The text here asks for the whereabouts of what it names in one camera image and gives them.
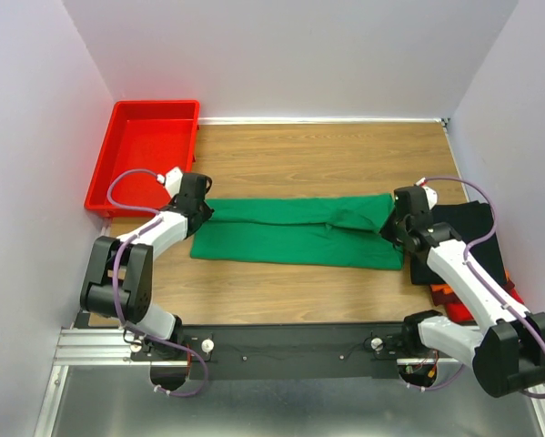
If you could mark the orange folded t shirt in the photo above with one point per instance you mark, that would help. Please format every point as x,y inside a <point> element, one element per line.
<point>446,289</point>

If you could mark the red plastic bin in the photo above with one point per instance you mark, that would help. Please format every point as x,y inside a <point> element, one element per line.
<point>157,135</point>

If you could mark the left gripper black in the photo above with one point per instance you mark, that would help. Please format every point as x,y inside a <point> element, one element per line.
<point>206,211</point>

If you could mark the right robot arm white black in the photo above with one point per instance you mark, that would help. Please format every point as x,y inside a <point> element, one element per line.
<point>507,352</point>

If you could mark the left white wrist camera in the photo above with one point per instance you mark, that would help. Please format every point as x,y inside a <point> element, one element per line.
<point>171,181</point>

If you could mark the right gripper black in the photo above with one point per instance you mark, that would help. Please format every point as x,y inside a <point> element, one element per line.
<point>387,229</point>

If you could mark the aluminium frame rail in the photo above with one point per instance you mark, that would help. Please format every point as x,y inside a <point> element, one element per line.
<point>96,389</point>

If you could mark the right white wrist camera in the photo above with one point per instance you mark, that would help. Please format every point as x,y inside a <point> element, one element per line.
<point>427,197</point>

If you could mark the dark red folded t shirt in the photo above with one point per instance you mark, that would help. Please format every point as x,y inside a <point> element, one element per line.
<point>510,288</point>

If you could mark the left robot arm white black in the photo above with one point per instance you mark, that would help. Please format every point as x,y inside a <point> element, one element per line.
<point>119,275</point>

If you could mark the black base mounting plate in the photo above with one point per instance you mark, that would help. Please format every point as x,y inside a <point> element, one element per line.
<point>287,352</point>

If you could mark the green polo shirt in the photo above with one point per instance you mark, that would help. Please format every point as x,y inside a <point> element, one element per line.
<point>334,232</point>

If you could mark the black folded t shirt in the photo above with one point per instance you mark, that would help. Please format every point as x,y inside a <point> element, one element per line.
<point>472,221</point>

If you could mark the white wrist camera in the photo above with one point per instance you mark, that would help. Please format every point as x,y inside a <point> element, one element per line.
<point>427,197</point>
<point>171,181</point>

